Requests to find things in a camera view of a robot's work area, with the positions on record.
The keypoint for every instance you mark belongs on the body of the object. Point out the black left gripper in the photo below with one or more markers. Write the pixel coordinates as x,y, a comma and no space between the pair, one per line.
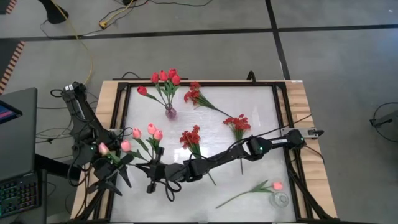
107,169

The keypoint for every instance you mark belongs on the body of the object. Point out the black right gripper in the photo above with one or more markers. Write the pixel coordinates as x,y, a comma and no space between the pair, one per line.
169,172

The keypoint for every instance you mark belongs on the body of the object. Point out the red small-blossom flower bunch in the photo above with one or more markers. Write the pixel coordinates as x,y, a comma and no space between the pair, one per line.
193,94
190,138
239,124

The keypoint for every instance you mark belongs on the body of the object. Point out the purple glass vase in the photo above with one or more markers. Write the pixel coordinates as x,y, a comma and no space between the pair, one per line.
170,113

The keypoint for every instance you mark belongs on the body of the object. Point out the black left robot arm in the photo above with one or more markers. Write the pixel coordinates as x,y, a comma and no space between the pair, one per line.
82,115

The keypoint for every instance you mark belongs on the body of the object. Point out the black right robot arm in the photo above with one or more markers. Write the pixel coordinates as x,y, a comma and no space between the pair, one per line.
236,152

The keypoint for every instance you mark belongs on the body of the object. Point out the clear glass vase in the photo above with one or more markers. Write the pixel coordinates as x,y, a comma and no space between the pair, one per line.
279,200

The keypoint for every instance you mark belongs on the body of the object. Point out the black desk base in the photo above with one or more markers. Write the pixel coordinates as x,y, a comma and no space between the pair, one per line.
56,168

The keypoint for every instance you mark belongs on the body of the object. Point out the backlit black keyboard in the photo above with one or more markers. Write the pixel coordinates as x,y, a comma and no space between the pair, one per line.
18,194

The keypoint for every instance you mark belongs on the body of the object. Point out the laptop computer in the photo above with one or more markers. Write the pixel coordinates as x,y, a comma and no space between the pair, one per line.
21,140

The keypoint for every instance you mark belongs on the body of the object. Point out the pink tulip stems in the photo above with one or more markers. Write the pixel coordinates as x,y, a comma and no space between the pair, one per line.
224,84

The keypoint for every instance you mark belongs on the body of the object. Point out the computer monitor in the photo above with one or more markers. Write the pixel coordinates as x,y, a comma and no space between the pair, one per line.
7,113

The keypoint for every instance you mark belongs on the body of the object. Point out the large black striped-edge mat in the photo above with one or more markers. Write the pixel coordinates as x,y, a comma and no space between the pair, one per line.
7,59

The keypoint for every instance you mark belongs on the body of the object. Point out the black stand foot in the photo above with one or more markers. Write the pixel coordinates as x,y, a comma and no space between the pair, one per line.
54,14

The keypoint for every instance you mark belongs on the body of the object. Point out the small black striped-edge mat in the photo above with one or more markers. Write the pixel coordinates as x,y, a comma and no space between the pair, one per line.
4,6

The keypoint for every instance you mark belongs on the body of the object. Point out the grey stand base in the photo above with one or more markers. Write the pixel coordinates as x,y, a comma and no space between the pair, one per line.
387,123

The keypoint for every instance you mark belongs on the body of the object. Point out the black frame clip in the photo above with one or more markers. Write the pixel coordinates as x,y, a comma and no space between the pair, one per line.
251,77

